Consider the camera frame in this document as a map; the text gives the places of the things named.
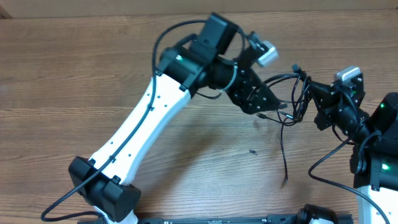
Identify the black USB cable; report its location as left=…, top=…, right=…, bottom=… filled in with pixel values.
left=247, top=63, right=312, bottom=184

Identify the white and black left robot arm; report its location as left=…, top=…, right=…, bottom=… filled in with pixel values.
left=68, top=13, right=281, bottom=223

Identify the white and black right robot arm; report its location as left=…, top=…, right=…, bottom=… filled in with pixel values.
left=308, top=80, right=397, bottom=223

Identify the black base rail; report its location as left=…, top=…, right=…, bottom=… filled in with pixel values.
left=136, top=204, right=354, bottom=224

